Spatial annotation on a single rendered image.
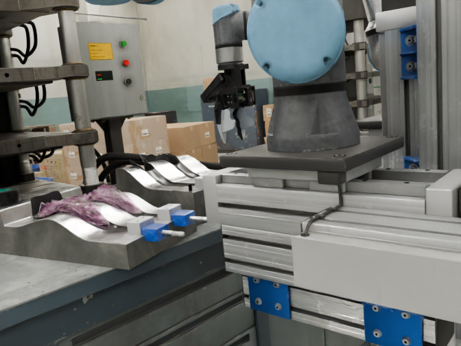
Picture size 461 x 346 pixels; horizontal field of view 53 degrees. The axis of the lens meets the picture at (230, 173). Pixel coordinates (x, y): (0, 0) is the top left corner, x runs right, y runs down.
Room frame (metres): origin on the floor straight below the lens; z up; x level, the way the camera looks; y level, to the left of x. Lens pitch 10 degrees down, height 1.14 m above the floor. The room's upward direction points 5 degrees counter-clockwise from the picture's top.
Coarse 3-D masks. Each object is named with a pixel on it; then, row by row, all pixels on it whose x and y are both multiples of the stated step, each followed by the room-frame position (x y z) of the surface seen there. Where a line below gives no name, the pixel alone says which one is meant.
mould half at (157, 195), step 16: (160, 160) 1.52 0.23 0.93; (192, 160) 1.55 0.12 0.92; (128, 176) 1.39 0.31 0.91; (144, 176) 1.38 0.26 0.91; (176, 176) 1.42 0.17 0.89; (144, 192) 1.34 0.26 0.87; (160, 192) 1.28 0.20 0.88; (176, 192) 1.22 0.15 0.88; (192, 192) 1.18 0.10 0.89; (192, 208) 1.18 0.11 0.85
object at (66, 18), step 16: (64, 16) 1.78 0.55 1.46; (64, 32) 1.78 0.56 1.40; (0, 48) 2.27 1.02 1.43; (64, 48) 1.78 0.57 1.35; (0, 64) 2.27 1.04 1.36; (80, 80) 1.79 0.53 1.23; (16, 96) 2.29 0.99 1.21; (80, 96) 1.78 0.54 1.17; (16, 112) 2.28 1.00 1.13; (80, 112) 1.78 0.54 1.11; (16, 128) 2.27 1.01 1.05; (80, 128) 1.78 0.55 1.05; (16, 160) 2.28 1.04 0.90; (80, 160) 1.79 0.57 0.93; (16, 176) 2.26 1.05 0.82; (32, 176) 2.28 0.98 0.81; (96, 176) 1.80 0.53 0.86
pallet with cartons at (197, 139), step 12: (168, 132) 5.88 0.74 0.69; (180, 132) 5.80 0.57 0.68; (192, 132) 5.97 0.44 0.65; (204, 132) 6.25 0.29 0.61; (180, 144) 5.81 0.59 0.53; (192, 144) 5.94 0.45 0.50; (204, 144) 6.22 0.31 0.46; (216, 144) 6.47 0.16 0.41; (192, 156) 5.93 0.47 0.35; (204, 156) 6.18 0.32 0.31; (216, 156) 6.44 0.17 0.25
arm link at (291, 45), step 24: (264, 0) 0.56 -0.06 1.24; (288, 0) 0.56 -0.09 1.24; (312, 0) 0.55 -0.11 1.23; (336, 0) 0.56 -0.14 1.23; (264, 24) 0.57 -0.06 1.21; (288, 24) 0.56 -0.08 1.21; (312, 24) 0.56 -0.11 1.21; (336, 24) 0.55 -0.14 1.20; (264, 48) 0.57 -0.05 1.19; (288, 48) 0.57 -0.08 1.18; (312, 48) 0.56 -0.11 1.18; (336, 48) 0.56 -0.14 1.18; (288, 72) 0.57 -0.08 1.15; (312, 72) 0.57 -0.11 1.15
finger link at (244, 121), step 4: (236, 108) 1.33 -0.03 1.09; (240, 108) 1.31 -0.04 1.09; (236, 112) 1.32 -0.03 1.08; (240, 112) 1.32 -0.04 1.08; (244, 112) 1.31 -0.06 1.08; (236, 116) 1.32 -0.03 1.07; (240, 116) 1.32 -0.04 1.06; (244, 116) 1.31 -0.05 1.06; (236, 120) 1.33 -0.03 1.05; (240, 120) 1.32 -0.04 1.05; (244, 120) 1.32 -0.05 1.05; (248, 120) 1.31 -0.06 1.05; (252, 120) 1.30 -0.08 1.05; (236, 124) 1.33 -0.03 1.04; (240, 124) 1.32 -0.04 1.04; (244, 124) 1.32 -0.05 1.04; (248, 124) 1.31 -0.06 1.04; (252, 124) 1.30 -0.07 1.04; (240, 128) 1.32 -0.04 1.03; (244, 128) 1.32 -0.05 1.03; (240, 132) 1.32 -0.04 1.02; (244, 132) 1.33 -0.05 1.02; (240, 136) 1.33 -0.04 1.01; (244, 136) 1.33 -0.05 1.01
